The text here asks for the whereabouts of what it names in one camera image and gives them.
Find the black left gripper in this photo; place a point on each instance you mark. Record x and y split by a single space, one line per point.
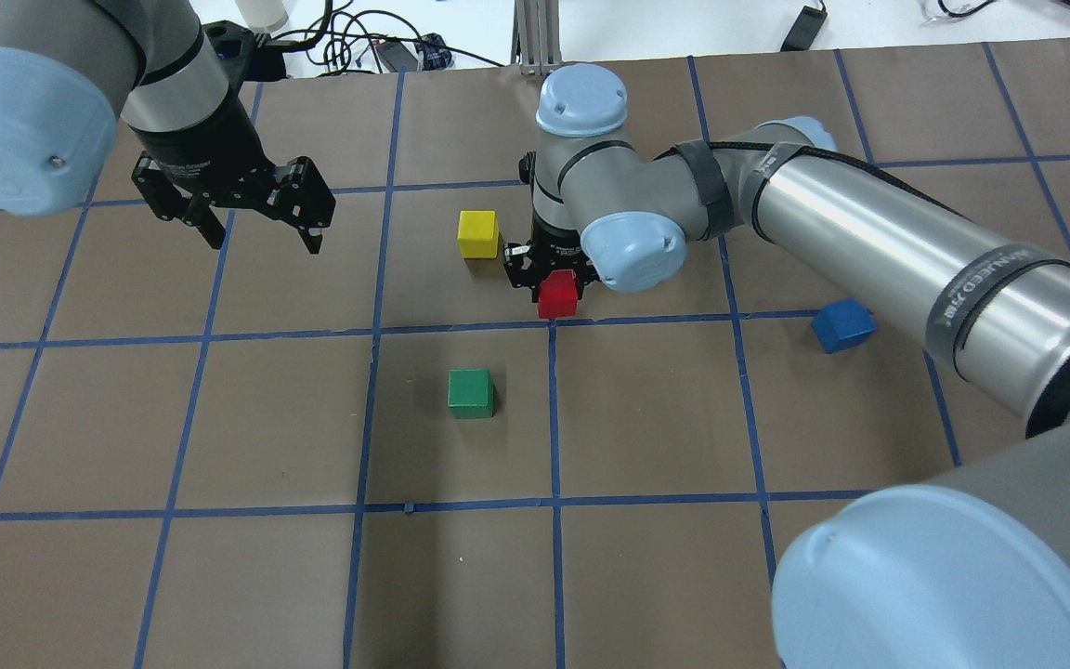
203 136

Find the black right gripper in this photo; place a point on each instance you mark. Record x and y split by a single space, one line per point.
554 237

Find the red wooden block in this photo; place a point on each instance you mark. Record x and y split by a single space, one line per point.
558 295

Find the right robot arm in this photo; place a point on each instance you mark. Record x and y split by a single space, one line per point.
970 569

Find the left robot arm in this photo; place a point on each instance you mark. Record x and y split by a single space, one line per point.
71 70

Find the yellow wooden block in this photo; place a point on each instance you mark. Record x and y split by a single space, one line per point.
478 234

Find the green wooden block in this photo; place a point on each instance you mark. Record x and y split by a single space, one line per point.
471 394

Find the blue wooden block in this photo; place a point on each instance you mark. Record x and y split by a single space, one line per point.
842 325

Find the black power adapter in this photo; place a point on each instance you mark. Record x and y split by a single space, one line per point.
805 28

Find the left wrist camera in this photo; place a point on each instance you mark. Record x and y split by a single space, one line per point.
245 56

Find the aluminium frame post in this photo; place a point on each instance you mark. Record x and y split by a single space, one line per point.
535 41

